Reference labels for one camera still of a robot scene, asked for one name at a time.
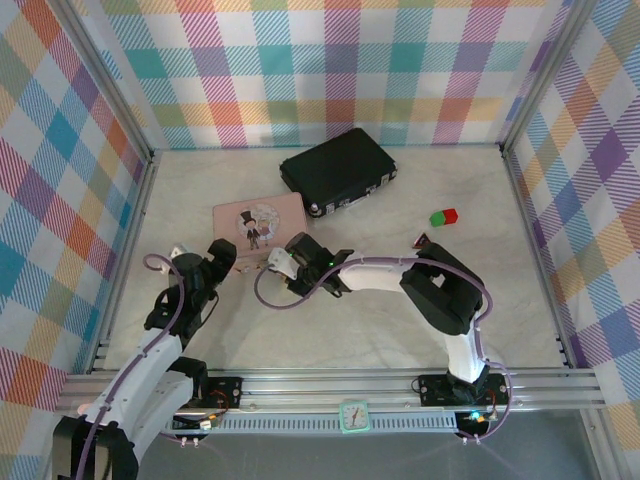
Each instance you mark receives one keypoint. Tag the black hard case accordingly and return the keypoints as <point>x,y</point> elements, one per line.
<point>335,167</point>

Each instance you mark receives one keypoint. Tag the pink tin box cartoon couple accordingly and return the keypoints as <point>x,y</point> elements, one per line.
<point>225,225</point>

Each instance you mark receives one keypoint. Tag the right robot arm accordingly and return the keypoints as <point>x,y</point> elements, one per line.
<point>440,295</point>

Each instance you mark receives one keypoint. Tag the small pink white object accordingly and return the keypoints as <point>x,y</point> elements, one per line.
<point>82,407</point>

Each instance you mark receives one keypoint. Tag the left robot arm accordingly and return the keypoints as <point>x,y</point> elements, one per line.
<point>135,380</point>

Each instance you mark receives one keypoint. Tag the aluminium frame post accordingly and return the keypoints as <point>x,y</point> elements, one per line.
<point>542,77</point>
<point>107,77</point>

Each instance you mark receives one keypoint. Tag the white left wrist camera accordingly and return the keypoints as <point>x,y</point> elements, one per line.
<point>175,255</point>

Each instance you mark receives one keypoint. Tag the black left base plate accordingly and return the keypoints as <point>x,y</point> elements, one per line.
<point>230,392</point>

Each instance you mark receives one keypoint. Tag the aluminium side rail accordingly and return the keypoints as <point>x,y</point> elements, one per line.
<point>132,225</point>
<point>525,215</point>

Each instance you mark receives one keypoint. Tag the aluminium mounting rail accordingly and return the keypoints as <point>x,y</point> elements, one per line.
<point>310,387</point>

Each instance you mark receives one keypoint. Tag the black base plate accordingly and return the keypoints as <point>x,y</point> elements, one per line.
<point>432,390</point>
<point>230,392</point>

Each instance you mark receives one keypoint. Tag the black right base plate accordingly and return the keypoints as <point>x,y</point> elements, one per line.
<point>432,390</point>

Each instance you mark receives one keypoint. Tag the red and green block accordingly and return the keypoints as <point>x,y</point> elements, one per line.
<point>444,217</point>

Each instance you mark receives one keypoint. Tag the small black circuit board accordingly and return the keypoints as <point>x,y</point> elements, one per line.
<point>472,425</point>
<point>200,424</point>

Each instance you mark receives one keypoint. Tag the red triangular piece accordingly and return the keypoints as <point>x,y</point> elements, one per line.
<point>420,240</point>

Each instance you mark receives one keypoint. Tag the mint green square clock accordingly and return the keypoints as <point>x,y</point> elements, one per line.
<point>354,416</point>

